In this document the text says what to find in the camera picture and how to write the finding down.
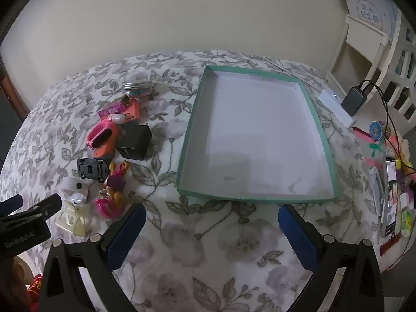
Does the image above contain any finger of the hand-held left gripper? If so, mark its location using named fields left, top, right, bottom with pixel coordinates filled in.
left=0, top=194, right=62, bottom=226
left=0, top=195, right=23, bottom=217

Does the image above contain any small green box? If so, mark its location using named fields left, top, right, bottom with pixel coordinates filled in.
left=400, top=210, right=413, bottom=238

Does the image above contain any black power adapter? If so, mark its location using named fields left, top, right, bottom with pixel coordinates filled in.
left=341, top=86, right=366, bottom=116

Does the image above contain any teal cardboard box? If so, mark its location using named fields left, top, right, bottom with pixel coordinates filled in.
left=175, top=65, right=340, bottom=204

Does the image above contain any smartphone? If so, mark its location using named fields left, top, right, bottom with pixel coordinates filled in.
left=380, top=156, right=399, bottom=238

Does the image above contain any white power strip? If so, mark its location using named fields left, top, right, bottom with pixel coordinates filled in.
left=318, top=89, right=356, bottom=129

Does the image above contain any red patterned cloth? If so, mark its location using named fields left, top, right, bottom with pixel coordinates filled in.
left=28, top=275, right=44, bottom=312

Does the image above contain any white shelf unit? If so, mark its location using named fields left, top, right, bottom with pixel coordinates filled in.
left=325, top=13, right=399, bottom=88

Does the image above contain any magenta case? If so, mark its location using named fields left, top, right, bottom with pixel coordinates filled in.
left=98, top=102, right=126, bottom=118

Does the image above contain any white curved railing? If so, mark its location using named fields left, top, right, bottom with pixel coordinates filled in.
left=380, top=6, right=416, bottom=137

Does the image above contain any white nail clipper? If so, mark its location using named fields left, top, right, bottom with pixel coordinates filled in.
left=370, top=167, right=384, bottom=217

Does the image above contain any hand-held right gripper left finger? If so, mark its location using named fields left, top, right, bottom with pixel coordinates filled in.
left=38, top=202, right=147, bottom=312

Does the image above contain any black cable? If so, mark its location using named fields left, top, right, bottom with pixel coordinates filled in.
left=357, top=80, right=416, bottom=202

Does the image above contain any purple and yellow toy figure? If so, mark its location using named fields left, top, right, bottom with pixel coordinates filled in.
left=99, top=162, right=131, bottom=209

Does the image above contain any black toy car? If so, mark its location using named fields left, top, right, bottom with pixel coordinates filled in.
left=77, top=157, right=109, bottom=183

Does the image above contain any small pink toy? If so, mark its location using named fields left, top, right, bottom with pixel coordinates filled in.
left=94, top=198, right=121, bottom=220

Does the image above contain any black charger cube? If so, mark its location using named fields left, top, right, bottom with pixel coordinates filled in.
left=116, top=124, right=153, bottom=161

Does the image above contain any red serrated strip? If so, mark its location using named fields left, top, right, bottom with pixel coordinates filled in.
left=380, top=234, right=402, bottom=256

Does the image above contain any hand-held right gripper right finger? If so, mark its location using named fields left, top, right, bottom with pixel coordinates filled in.
left=278, top=204, right=386, bottom=312

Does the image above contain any white printed board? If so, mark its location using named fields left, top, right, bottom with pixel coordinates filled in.
left=353, top=0, right=391, bottom=30

